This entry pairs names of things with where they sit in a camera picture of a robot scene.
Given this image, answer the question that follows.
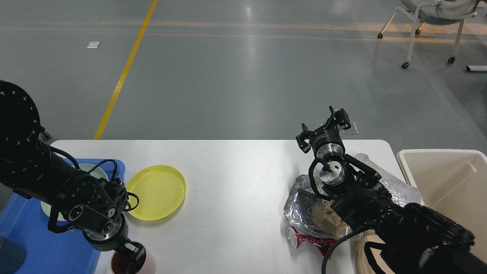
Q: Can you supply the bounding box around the blue plastic tray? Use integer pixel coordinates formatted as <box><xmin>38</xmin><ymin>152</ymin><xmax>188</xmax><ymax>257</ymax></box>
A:
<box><xmin>0</xmin><ymin>158</ymin><xmax>126</xmax><ymax>274</ymax></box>

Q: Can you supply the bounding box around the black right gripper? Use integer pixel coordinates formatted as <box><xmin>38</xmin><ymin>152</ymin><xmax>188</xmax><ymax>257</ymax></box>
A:
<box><xmin>296</xmin><ymin>106</ymin><xmax>352</xmax><ymax>158</ymax></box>

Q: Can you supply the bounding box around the pink mug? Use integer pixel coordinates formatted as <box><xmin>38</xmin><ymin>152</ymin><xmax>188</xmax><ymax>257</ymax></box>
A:
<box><xmin>111</xmin><ymin>248</ymin><xmax>156</xmax><ymax>274</ymax></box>

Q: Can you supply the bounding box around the crushed red can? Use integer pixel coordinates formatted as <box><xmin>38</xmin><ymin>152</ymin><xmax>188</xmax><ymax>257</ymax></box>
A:
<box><xmin>285</xmin><ymin>226</ymin><xmax>336</xmax><ymax>256</ymax></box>

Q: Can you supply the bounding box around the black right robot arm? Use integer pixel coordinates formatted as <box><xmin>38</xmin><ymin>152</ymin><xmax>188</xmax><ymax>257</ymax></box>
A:
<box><xmin>296</xmin><ymin>107</ymin><xmax>486</xmax><ymax>274</ymax></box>

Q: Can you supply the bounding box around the yellow plastic plate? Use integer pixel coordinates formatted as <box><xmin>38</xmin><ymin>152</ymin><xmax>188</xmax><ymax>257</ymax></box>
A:
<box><xmin>126</xmin><ymin>165</ymin><xmax>186</xmax><ymax>221</ymax></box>

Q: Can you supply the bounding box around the crumpled silver foil wrapper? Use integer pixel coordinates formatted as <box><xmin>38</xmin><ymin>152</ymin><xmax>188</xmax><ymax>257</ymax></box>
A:
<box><xmin>283</xmin><ymin>174</ymin><xmax>351</xmax><ymax>238</ymax></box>

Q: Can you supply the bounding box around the pale green plate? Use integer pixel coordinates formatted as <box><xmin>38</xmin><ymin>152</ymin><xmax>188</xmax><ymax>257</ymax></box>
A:
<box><xmin>40</xmin><ymin>163</ymin><xmax>108</xmax><ymax>217</ymax></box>

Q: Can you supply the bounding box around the white caster leg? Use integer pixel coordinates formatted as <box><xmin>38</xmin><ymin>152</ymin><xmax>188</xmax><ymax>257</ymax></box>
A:
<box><xmin>40</xmin><ymin>131</ymin><xmax>51</xmax><ymax>141</ymax></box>

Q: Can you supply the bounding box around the floor outlet plate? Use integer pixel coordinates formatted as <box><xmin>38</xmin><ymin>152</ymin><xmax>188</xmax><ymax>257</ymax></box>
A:
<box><xmin>341</xmin><ymin>122</ymin><xmax>360</xmax><ymax>135</ymax></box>

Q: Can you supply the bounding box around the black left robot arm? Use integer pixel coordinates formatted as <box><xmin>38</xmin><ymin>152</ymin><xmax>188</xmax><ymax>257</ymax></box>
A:
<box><xmin>0</xmin><ymin>80</ymin><xmax>147</xmax><ymax>268</ymax></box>

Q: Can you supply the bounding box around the beige plastic bin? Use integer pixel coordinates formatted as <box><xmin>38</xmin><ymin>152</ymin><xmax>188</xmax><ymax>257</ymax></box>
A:
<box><xmin>397</xmin><ymin>149</ymin><xmax>487</xmax><ymax>261</ymax></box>

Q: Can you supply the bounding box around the white office chair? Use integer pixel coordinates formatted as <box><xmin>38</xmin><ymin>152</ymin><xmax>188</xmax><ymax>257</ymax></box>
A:
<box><xmin>377</xmin><ymin>0</ymin><xmax>480</xmax><ymax>69</ymax></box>

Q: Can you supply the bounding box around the brown paper bag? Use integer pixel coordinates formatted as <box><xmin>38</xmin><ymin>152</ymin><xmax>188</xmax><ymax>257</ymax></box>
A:
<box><xmin>353</xmin><ymin>229</ymin><xmax>394</xmax><ymax>274</ymax></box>

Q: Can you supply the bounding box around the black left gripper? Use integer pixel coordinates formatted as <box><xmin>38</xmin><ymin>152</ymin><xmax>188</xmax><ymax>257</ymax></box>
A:
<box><xmin>82</xmin><ymin>215</ymin><xmax>146</xmax><ymax>265</ymax></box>

